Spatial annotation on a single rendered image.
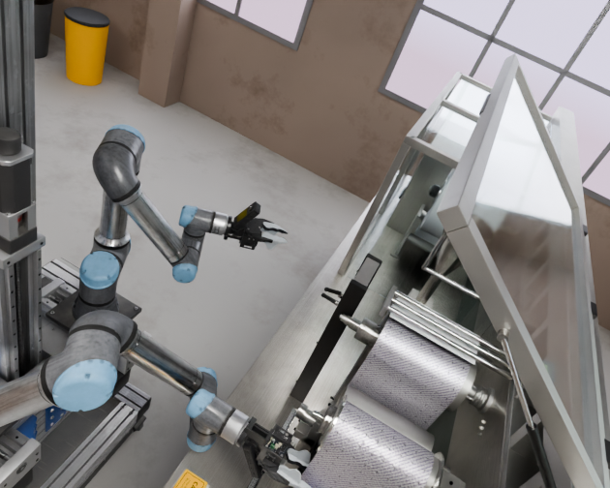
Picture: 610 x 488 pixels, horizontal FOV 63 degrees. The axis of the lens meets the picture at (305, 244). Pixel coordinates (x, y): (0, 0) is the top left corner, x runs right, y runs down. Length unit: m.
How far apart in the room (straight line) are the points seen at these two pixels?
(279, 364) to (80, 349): 0.79
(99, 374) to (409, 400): 0.76
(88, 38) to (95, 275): 3.44
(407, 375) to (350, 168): 3.38
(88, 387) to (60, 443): 1.18
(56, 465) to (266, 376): 0.94
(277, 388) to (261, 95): 3.38
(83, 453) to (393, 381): 1.35
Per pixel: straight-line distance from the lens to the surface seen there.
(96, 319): 1.22
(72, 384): 1.14
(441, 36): 4.08
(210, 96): 4.97
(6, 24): 1.28
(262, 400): 1.67
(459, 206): 0.63
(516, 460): 1.20
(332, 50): 4.33
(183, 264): 1.62
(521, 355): 0.74
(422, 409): 1.40
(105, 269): 1.72
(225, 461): 1.54
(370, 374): 1.37
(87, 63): 5.03
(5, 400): 1.29
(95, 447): 2.28
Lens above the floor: 2.26
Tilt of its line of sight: 37 degrees down
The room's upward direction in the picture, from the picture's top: 23 degrees clockwise
